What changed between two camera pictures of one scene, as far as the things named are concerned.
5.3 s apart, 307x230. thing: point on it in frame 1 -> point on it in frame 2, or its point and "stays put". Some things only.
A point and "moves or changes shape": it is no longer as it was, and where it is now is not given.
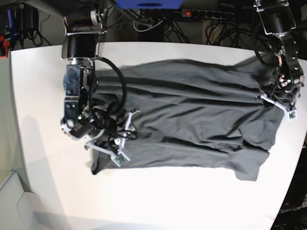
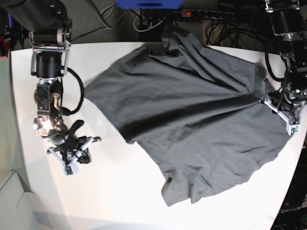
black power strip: (206, 14) stays put
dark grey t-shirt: (182, 112) moves or changes shape
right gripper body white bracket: (291, 112) -> (269, 103)
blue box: (149, 4) stays put
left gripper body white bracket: (117, 158) -> (84, 159)
